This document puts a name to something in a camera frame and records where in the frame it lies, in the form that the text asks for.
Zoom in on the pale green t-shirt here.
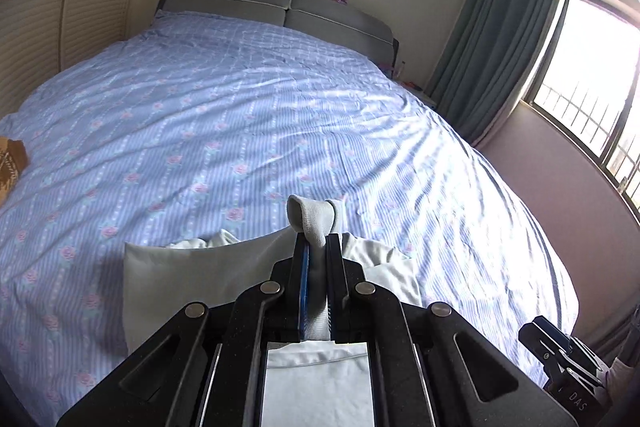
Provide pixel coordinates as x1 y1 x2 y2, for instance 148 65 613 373
122 195 421 426

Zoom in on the person's right hand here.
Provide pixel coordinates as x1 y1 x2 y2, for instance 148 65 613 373
604 355 639 404

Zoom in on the blue floral striped bedspread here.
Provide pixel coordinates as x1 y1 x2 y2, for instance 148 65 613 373
1 12 578 426

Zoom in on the white bedside table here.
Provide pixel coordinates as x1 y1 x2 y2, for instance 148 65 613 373
399 81 436 108

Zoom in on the window with railing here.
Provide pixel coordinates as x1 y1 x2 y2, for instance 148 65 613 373
525 0 639 216

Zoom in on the grey padded headboard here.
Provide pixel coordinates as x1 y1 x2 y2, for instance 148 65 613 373
156 0 399 75

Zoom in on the teal window curtain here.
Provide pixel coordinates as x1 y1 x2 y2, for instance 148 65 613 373
426 0 563 146

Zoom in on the brown plaid folded garment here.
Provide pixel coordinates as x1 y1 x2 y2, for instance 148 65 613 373
0 136 28 205

